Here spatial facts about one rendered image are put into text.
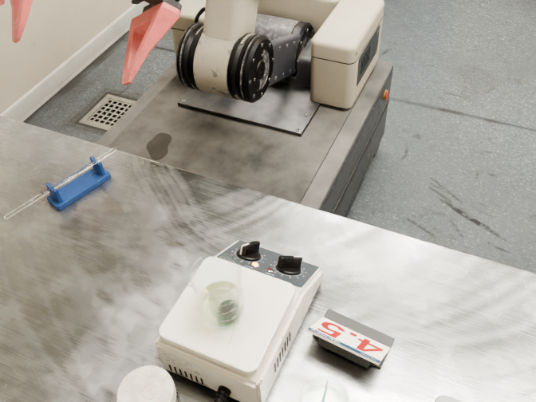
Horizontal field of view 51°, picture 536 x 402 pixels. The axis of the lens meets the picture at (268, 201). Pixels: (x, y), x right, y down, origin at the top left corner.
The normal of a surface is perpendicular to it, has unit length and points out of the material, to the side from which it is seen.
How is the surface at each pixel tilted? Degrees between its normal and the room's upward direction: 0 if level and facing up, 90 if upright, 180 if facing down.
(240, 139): 0
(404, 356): 0
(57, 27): 90
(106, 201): 0
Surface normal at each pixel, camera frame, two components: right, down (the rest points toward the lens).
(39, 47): 0.91, 0.27
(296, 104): -0.04, -0.69
